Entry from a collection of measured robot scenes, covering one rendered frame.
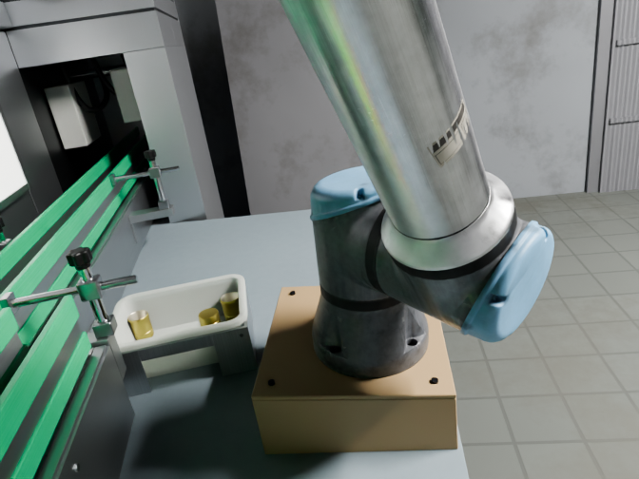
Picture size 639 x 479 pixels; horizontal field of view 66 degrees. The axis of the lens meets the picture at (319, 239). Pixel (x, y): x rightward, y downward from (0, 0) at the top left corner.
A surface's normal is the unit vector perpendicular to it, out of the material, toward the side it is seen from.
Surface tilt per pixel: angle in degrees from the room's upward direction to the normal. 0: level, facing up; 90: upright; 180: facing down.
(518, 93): 90
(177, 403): 0
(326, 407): 90
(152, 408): 0
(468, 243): 67
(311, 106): 82
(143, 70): 90
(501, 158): 90
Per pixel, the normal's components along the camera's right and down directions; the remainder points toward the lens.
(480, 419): -0.14, -0.91
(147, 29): 0.18, 0.36
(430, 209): -0.11, 0.75
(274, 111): -0.11, 0.27
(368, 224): -0.63, -0.30
